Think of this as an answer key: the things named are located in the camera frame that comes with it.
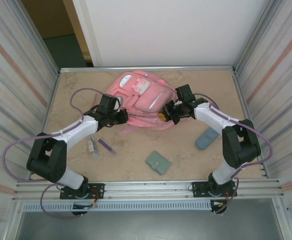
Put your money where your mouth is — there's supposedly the aluminium table edge rail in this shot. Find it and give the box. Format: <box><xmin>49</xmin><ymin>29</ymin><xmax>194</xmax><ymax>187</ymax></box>
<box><xmin>59</xmin><ymin>65</ymin><xmax>236</xmax><ymax>74</ymax></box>

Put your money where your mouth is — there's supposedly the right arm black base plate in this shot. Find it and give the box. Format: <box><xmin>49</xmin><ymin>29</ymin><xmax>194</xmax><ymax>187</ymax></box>
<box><xmin>190</xmin><ymin>181</ymin><xmax>237</xmax><ymax>198</ymax></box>

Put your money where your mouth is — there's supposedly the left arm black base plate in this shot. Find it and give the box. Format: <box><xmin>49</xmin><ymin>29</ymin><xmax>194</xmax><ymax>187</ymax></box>
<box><xmin>60</xmin><ymin>183</ymin><xmax>105</xmax><ymax>200</ymax></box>

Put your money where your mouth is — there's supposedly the wide aluminium mounting rail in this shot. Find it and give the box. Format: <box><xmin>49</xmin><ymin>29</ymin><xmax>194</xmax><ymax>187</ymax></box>
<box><xmin>12</xmin><ymin>177</ymin><xmax>285</xmax><ymax>201</ymax></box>

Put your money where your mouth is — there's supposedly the aluminium table side rail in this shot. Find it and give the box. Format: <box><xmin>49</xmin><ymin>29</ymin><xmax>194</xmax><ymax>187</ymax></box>
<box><xmin>30</xmin><ymin>71</ymin><xmax>61</xmax><ymax>182</ymax></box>
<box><xmin>232</xmin><ymin>71</ymin><xmax>270</xmax><ymax>179</ymax></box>

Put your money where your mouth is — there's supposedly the pink backpack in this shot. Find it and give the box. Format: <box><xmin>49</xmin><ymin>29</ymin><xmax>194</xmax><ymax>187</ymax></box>
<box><xmin>92</xmin><ymin>70</ymin><xmax>179</xmax><ymax>136</ymax></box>

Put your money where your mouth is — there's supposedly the grey slotted cable duct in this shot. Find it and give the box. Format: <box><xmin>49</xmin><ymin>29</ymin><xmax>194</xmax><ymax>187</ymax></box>
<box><xmin>22</xmin><ymin>201</ymin><xmax>213</xmax><ymax>212</ymax></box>

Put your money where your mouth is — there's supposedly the clear glue stick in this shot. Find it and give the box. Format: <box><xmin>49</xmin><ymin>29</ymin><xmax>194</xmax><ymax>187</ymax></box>
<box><xmin>87</xmin><ymin>136</ymin><xmax>99</xmax><ymax>160</ymax></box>

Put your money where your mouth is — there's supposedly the purple pen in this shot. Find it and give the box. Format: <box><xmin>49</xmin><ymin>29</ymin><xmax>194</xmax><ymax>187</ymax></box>
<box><xmin>97</xmin><ymin>138</ymin><xmax>117</xmax><ymax>155</ymax></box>

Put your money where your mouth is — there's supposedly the green snap wallet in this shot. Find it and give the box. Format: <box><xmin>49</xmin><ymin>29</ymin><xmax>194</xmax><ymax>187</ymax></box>
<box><xmin>145</xmin><ymin>150</ymin><xmax>172</xmax><ymax>176</ymax></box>

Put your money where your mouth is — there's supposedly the small circuit board with wires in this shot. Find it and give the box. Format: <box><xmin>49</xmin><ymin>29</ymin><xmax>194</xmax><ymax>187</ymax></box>
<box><xmin>210</xmin><ymin>200</ymin><xmax>228</xmax><ymax>215</ymax></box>
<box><xmin>72</xmin><ymin>202</ymin><xmax>98</xmax><ymax>210</ymax></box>

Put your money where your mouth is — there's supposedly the blue pencil case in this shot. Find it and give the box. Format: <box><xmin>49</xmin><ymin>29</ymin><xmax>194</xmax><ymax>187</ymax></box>
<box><xmin>195</xmin><ymin>127</ymin><xmax>219</xmax><ymax>151</ymax></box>

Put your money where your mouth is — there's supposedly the aluminium frame post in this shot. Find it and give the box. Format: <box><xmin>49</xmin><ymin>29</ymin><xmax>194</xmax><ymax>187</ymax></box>
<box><xmin>20</xmin><ymin>0</ymin><xmax>61</xmax><ymax>76</ymax></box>
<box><xmin>232</xmin><ymin>0</ymin><xmax>271</xmax><ymax>76</ymax></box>

